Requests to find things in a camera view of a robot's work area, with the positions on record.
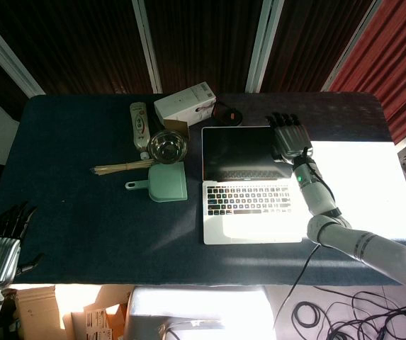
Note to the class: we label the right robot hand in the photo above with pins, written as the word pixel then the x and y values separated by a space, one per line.
pixel 288 140

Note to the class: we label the silver laptop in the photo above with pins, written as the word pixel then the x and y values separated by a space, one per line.
pixel 248 187

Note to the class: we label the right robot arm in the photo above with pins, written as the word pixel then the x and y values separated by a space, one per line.
pixel 333 226

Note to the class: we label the black red pouch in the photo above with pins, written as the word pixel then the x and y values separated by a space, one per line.
pixel 226 113

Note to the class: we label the brown cardboard box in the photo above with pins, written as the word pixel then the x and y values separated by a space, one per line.
pixel 46 311

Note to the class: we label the small brown cardboard piece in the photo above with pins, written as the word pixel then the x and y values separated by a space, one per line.
pixel 178 127

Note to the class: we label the white cardboard box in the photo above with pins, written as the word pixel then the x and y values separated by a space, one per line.
pixel 183 102

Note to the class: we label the steel bowl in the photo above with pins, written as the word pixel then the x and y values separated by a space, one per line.
pixel 167 147

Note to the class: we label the dark blue table cloth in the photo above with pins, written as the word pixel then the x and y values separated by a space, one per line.
pixel 117 219

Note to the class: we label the green plastic dustpan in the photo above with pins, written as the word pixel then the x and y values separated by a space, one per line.
pixel 165 184

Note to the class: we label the plastic drink bottle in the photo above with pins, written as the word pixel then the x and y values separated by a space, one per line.
pixel 140 124

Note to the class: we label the bundle of bamboo skewers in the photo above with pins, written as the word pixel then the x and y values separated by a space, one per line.
pixel 123 168

